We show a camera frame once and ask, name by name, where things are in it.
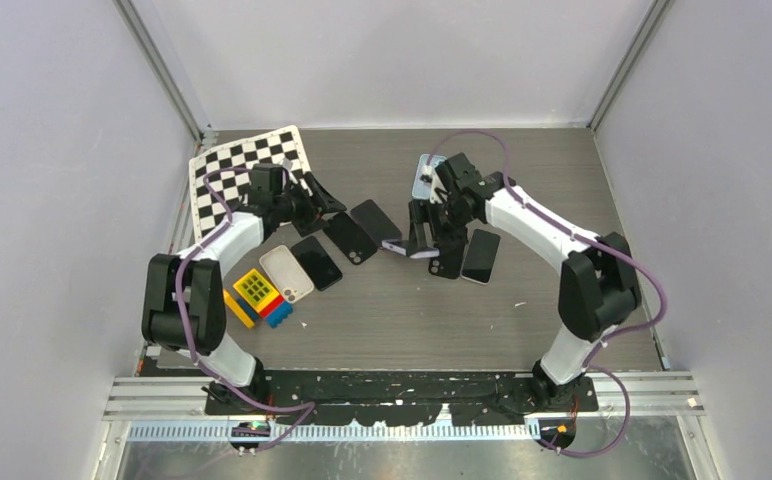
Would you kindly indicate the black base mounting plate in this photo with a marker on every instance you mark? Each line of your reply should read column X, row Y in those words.
column 411, row 398

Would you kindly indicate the white edged black phone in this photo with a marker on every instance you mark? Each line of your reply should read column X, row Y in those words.
column 480, row 257

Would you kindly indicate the black phone purple edge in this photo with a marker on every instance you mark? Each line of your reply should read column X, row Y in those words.
column 375, row 222

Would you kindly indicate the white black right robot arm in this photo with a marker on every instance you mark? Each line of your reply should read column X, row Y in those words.
column 598, row 288

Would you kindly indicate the beige phone case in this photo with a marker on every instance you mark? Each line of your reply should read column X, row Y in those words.
column 286, row 274

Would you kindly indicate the black phone case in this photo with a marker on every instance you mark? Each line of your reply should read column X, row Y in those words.
column 350, row 238
column 448, row 263

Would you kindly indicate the aluminium frame rail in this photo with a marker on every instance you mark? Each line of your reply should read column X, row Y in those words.
column 193, row 409

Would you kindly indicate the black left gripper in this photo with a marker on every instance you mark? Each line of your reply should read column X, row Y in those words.
column 311, row 221

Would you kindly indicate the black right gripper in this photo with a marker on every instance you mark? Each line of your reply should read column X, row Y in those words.
column 419, row 213

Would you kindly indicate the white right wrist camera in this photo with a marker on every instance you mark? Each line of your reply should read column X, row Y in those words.
column 438, row 193

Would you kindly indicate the checkerboard calibration mat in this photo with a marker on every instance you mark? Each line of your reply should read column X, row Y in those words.
column 216, row 181

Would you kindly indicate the yellow red blue block house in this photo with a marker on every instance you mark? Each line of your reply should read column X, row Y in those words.
column 263, row 298

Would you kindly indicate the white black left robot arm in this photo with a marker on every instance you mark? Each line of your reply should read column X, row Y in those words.
column 183, row 308

